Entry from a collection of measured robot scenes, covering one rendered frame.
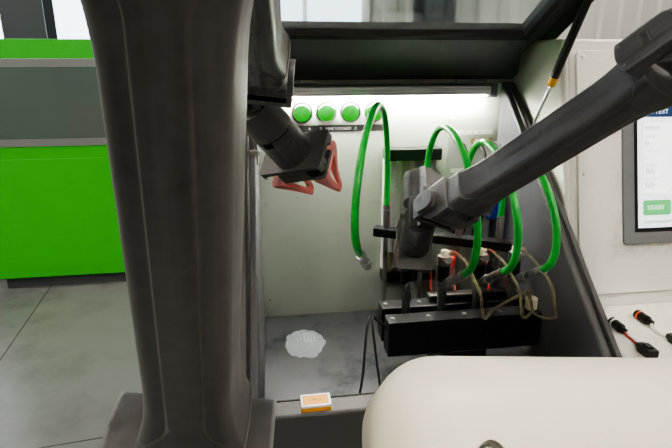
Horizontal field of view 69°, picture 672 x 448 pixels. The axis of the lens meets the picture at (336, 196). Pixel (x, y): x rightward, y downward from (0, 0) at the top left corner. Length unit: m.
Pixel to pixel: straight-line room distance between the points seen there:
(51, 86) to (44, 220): 0.88
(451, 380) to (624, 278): 1.08
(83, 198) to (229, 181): 3.43
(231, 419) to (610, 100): 0.51
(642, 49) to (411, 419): 0.48
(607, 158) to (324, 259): 0.72
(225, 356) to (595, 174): 1.05
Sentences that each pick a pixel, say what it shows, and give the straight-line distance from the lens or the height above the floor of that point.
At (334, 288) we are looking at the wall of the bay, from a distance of 1.36.
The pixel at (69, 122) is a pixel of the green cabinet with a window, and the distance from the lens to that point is 3.53.
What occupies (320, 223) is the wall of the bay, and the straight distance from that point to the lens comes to 1.29.
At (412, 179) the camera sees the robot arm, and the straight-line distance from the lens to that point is 0.88.
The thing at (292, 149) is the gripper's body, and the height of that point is 1.39.
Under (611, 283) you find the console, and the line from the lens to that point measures 1.26.
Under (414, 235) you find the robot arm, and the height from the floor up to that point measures 1.22.
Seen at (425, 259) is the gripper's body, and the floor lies 1.15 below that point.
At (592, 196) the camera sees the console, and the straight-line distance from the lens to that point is 1.21.
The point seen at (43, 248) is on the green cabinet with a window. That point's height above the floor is 0.29.
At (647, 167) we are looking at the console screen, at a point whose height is 1.28.
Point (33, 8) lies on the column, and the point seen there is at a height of 1.87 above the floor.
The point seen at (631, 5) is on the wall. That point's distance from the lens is 6.67.
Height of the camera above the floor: 1.51
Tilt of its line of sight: 16 degrees down
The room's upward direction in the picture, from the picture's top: straight up
